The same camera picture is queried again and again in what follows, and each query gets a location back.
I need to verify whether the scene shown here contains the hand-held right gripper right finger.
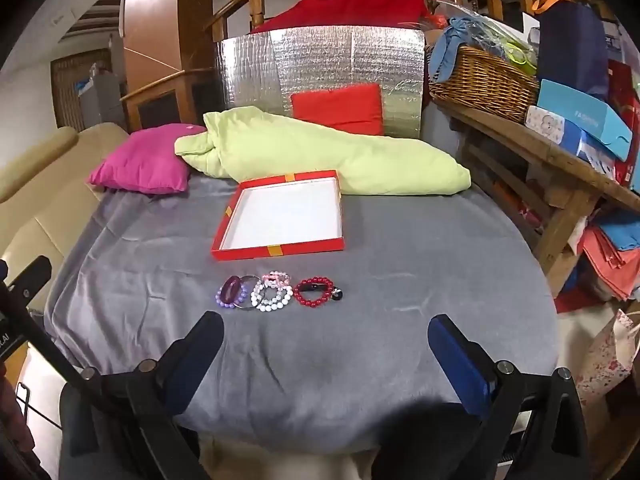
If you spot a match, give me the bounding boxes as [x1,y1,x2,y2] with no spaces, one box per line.
[427,313,599,480]

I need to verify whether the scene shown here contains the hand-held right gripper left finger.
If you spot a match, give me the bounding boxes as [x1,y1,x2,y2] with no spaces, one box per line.
[59,311,226,480]

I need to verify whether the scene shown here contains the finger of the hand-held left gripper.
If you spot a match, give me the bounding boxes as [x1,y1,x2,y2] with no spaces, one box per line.
[4,256,87,387]

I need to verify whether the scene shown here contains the purple bead bracelet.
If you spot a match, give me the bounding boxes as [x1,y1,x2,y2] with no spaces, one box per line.
[216,280,251,310]

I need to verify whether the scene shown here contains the silver metal bangle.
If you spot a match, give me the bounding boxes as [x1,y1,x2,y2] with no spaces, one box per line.
[235,274,262,312]

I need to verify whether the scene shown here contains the dark purple bangle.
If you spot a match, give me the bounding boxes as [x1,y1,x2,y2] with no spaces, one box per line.
[223,276,245,306]

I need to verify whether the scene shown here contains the white bead bracelet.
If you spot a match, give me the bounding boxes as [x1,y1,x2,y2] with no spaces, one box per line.
[251,282,294,312]

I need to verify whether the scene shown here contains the pink bead bracelet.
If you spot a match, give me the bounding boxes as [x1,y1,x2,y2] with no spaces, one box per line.
[262,270,293,292]

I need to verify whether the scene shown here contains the red bead bracelet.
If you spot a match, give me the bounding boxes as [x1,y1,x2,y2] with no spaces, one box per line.
[293,276,335,309]

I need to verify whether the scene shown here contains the red shallow cardboard box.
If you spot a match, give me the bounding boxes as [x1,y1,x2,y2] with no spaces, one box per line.
[210,169,346,262]

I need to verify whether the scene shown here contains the person's left hand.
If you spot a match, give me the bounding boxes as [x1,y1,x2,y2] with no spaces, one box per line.
[0,375,36,467]

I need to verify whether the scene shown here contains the beige sofa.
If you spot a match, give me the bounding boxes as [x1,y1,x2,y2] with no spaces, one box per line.
[0,121,132,313]

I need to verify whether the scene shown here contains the grey blanket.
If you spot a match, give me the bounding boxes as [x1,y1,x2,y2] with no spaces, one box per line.
[43,174,559,457]

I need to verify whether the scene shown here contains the floral paper gift bag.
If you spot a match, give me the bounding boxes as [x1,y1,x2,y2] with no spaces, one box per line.
[574,309,640,412]

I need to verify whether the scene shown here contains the magenta pillow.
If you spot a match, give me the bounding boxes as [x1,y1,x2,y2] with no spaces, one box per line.
[88,123,207,195]

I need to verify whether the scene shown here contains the stack of coral cloths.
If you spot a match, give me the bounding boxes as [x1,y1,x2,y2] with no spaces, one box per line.
[579,224,640,302]

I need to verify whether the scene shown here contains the woven rattan screen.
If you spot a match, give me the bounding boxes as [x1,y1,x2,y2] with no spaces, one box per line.
[49,48,114,132]

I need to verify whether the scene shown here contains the wooden bench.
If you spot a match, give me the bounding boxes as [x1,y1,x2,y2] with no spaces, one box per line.
[431,97,640,302]

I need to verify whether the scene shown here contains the light green quilt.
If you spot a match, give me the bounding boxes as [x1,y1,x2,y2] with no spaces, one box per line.
[173,107,473,197]

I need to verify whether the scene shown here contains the white patterned box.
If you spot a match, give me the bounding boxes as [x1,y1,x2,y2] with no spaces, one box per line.
[524,105,584,155]

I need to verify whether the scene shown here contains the wooden cabinet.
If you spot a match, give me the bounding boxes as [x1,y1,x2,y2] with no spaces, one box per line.
[121,0,217,134]

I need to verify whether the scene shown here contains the wicker basket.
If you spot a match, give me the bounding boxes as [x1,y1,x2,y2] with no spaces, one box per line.
[426,44,542,125]

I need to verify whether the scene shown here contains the light blue cardboard box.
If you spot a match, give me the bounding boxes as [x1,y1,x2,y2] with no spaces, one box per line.
[536,78,634,162]

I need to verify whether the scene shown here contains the red cushion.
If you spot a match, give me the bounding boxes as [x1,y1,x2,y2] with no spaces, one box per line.
[289,83,385,137]

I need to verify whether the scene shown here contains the red paper bag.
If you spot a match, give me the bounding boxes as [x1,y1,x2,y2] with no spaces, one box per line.
[606,59,640,187]

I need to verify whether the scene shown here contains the blue cloth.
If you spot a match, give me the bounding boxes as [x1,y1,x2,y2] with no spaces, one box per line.
[429,16,482,84]

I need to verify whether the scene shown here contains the silver foil insulation panel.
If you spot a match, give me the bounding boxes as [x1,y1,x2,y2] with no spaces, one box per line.
[215,24,427,142]

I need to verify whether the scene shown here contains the wooden stair railing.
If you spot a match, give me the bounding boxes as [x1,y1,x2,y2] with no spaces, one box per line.
[205,0,617,43]

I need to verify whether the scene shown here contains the large red cloth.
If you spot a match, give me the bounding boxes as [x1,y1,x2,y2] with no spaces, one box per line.
[251,0,437,37]

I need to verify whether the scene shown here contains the black cable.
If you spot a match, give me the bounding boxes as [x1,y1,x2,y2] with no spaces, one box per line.
[16,381,64,432]

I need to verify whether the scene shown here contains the navy bag with orange handles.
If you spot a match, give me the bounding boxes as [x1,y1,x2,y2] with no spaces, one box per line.
[531,0,612,102]

